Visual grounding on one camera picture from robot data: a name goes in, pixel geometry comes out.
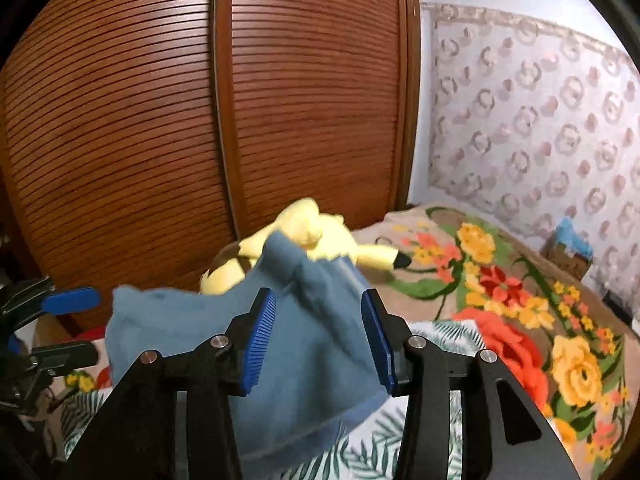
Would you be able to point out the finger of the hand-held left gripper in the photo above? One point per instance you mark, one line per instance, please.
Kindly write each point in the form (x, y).
(70, 301)
(65, 357)

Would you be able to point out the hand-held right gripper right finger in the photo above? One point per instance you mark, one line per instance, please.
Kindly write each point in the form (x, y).
(377, 346)

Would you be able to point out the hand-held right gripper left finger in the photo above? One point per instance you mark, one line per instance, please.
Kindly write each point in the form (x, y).
(260, 341)

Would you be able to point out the teal blue pants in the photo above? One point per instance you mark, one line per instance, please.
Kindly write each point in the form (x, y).
(320, 360)

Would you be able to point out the leaf print bed sheet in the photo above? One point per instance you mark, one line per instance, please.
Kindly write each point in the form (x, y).
(365, 450)

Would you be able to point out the yellow plush toy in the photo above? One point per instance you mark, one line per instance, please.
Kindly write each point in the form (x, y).
(320, 240)

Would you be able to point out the floral blanket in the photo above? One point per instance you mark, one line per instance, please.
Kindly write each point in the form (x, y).
(500, 310)

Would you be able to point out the wooden slatted wardrobe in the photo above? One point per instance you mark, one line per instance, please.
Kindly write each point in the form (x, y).
(150, 110)

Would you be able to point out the small brown cardboard box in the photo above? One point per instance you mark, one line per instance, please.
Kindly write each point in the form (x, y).
(567, 260)

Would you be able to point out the crumpled blue cloth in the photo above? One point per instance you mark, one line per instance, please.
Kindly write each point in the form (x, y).
(575, 237)

